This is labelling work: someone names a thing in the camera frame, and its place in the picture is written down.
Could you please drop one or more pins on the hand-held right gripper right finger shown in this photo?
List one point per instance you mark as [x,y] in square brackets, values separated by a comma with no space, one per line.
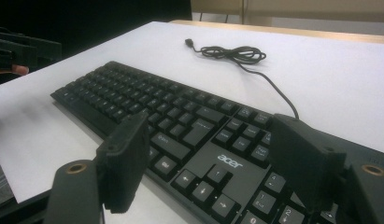
[305,161]

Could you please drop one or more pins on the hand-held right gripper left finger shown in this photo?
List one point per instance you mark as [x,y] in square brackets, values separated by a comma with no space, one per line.
[124,161]

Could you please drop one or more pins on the black computer keyboard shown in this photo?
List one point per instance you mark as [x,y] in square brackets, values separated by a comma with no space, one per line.
[180,102]

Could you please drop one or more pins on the white table cover board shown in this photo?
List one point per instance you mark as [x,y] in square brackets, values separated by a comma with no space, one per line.
[320,81]

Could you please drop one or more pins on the beige wooden shelf unit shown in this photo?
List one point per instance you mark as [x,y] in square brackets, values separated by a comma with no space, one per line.
[305,9]

